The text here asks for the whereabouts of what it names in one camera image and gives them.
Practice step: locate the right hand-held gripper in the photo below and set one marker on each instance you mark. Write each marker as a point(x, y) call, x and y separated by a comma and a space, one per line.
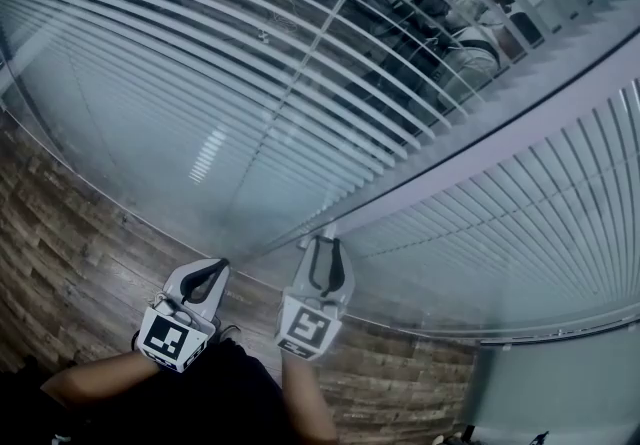
point(305, 328)

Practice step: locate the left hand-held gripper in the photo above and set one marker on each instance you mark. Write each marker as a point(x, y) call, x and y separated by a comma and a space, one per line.
point(162, 338)

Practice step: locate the white window blinds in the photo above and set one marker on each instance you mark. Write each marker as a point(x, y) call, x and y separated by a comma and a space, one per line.
point(150, 58)
point(525, 213)

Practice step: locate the person's right forearm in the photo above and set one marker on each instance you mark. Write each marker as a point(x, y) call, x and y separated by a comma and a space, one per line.
point(307, 403)

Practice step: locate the person's left forearm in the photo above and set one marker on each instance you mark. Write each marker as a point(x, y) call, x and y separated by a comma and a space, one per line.
point(95, 378)

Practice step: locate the person's light shoe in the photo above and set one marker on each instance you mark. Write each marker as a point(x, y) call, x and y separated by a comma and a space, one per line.
point(230, 332)

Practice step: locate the person's black clothing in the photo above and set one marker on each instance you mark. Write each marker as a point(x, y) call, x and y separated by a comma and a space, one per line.
point(200, 408)

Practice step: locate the black office chair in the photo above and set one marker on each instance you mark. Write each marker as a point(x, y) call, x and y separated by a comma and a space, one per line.
point(526, 29)

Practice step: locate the white window frame mullion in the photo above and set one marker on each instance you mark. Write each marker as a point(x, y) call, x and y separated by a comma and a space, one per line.
point(500, 150)

